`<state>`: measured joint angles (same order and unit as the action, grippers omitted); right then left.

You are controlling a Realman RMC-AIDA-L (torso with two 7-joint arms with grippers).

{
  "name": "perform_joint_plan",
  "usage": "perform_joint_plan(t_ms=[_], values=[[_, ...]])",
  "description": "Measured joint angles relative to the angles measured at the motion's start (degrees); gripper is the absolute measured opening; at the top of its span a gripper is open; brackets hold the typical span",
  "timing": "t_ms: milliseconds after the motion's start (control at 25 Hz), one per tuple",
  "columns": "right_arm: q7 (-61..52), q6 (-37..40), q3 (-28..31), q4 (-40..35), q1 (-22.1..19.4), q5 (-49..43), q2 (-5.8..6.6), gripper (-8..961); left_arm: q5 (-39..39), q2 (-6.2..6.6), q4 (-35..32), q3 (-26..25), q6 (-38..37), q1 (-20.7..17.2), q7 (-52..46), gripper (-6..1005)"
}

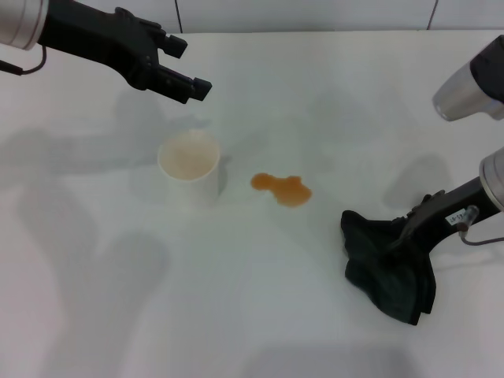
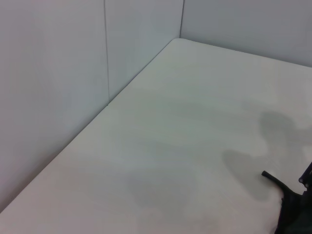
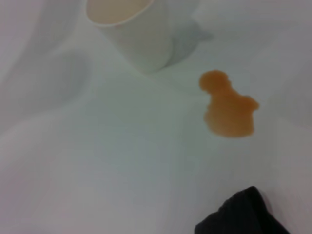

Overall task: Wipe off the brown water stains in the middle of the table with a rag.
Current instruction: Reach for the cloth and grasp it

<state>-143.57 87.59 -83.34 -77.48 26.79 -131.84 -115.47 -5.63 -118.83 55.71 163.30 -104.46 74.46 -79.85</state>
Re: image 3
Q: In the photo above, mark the white paper cup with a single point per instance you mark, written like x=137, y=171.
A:
x=143, y=36

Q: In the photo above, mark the dark blue rag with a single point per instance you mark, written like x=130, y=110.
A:
x=243, y=214

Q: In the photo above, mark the brown water stain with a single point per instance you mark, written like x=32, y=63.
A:
x=229, y=109

